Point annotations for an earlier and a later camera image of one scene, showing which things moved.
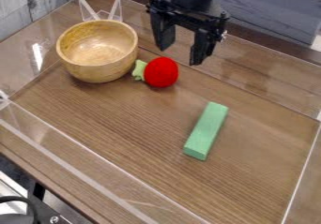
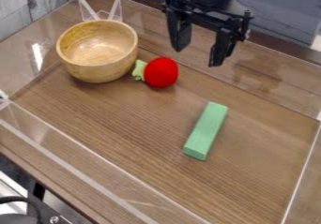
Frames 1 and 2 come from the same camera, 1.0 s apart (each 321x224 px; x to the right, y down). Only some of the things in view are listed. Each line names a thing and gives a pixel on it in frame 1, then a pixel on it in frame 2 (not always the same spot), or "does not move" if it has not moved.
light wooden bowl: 97,50 does not move
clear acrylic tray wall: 205,139 does not move
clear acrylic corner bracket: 90,15 does not move
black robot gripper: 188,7 -> 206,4
